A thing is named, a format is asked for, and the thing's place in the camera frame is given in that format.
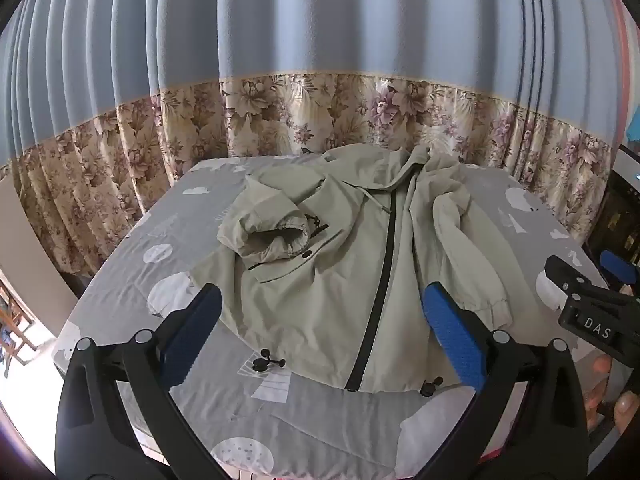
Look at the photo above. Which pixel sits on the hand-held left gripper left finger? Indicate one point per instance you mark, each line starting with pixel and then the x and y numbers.
pixel 196 329

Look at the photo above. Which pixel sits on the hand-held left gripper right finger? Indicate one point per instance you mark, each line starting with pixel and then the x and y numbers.
pixel 454 340

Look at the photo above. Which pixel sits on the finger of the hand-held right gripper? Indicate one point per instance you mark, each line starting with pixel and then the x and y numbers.
pixel 620 266
pixel 570 275

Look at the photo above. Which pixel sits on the light green zip jacket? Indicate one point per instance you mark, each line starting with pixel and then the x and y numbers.
pixel 345 270

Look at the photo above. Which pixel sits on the person's right hand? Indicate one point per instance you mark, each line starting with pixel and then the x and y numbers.
pixel 602 390

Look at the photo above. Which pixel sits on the blue cloth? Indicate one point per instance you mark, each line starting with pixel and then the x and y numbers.
pixel 636 127

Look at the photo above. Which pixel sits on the grey patterned bed sheet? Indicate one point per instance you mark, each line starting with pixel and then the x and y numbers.
pixel 310 425

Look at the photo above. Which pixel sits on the wooden rack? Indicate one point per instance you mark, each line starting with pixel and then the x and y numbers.
pixel 17 327

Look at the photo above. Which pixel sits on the beige panel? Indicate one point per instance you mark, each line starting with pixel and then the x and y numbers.
pixel 30 255

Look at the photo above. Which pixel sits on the blue floral curtain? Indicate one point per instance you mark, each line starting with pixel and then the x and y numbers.
pixel 300 60

